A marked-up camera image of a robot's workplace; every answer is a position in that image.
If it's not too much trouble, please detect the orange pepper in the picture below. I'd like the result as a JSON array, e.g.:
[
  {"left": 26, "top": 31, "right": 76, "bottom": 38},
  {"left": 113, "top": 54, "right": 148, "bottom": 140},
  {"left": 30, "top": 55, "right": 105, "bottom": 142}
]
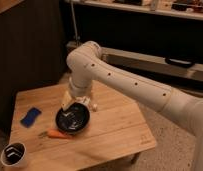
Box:
[{"left": 39, "top": 129, "right": 71, "bottom": 139}]

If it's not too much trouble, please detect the wooden table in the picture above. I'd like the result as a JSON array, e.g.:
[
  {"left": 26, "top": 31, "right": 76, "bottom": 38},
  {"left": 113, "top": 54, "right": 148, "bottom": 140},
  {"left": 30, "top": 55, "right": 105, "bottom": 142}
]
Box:
[{"left": 5, "top": 82, "right": 156, "bottom": 171}]

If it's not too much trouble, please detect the upper shelf with clutter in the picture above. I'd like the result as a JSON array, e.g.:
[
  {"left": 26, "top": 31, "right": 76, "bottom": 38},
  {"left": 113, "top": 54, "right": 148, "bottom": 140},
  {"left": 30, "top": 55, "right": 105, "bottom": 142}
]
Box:
[{"left": 64, "top": 0, "right": 203, "bottom": 22}]

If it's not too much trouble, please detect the long grey metal case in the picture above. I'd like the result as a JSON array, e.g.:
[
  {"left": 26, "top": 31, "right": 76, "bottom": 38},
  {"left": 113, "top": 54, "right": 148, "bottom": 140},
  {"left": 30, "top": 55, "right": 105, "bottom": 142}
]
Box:
[{"left": 66, "top": 40, "right": 203, "bottom": 84}]

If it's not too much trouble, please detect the black case handle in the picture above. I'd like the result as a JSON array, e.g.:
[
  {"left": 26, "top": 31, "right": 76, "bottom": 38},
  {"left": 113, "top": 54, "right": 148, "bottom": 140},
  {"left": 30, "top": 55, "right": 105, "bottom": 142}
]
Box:
[{"left": 165, "top": 58, "right": 196, "bottom": 68}]

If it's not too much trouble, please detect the metal pole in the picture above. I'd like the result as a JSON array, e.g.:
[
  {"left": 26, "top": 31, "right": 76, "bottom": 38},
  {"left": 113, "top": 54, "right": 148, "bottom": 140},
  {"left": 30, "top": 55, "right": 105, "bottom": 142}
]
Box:
[{"left": 70, "top": 0, "right": 79, "bottom": 46}]

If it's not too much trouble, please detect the black ceramic bowl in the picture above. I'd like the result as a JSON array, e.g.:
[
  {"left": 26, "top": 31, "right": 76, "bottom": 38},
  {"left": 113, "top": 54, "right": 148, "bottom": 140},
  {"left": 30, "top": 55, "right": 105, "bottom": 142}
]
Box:
[{"left": 55, "top": 102, "right": 90, "bottom": 134}]

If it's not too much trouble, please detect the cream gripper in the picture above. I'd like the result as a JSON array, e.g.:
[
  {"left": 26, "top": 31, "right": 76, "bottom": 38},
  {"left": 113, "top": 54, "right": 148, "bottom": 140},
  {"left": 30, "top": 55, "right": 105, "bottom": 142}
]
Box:
[{"left": 61, "top": 91, "right": 98, "bottom": 112}]

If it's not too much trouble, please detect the white cup dark inside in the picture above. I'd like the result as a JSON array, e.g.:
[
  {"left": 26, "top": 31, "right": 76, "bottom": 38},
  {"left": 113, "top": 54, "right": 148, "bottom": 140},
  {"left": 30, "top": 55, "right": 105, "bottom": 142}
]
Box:
[{"left": 0, "top": 142, "right": 27, "bottom": 168}]

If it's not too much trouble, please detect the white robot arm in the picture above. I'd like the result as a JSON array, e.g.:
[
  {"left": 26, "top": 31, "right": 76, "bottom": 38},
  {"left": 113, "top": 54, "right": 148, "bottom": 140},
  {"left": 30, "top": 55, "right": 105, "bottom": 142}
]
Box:
[{"left": 66, "top": 41, "right": 203, "bottom": 171}]

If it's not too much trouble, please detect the blue sponge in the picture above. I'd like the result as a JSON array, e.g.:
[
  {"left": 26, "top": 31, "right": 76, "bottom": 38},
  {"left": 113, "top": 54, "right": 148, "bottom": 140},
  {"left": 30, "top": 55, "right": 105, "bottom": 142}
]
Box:
[{"left": 20, "top": 107, "right": 41, "bottom": 128}]

